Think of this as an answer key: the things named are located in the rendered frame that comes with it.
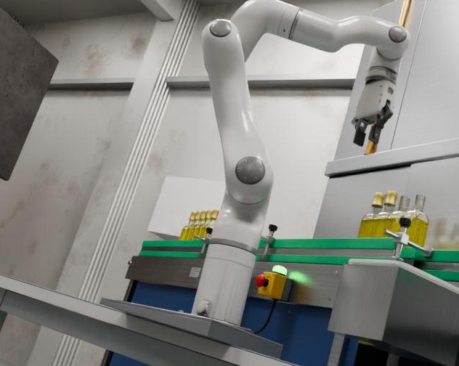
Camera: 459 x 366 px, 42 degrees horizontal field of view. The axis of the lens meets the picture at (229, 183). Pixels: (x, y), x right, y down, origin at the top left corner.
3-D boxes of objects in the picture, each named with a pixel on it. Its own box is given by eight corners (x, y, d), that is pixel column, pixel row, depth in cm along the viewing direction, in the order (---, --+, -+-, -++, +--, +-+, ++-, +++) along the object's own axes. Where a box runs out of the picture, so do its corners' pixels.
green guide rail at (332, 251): (393, 268, 153) (399, 238, 155) (390, 266, 152) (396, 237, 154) (139, 255, 303) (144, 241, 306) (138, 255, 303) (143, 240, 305)
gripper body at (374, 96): (404, 83, 157) (395, 121, 154) (376, 91, 166) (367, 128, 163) (384, 70, 154) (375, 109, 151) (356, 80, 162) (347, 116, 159)
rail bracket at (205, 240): (205, 260, 239) (215, 229, 243) (189, 254, 236) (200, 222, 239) (200, 260, 242) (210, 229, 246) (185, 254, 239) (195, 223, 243)
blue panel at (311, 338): (397, 399, 156) (412, 332, 161) (348, 383, 149) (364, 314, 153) (157, 326, 293) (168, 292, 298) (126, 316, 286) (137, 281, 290)
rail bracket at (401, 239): (428, 279, 152) (439, 233, 156) (383, 258, 145) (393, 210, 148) (420, 278, 155) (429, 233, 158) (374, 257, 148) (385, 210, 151)
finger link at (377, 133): (391, 118, 153) (385, 142, 151) (381, 120, 155) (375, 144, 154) (382, 113, 151) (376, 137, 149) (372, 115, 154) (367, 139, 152)
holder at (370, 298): (470, 374, 130) (483, 305, 134) (381, 340, 118) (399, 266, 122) (410, 361, 145) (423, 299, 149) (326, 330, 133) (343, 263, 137)
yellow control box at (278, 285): (287, 303, 179) (293, 279, 181) (267, 295, 176) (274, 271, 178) (274, 301, 185) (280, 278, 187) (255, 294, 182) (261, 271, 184)
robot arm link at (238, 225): (207, 240, 140) (231, 148, 147) (210, 255, 158) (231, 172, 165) (257, 252, 140) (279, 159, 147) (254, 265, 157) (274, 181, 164)
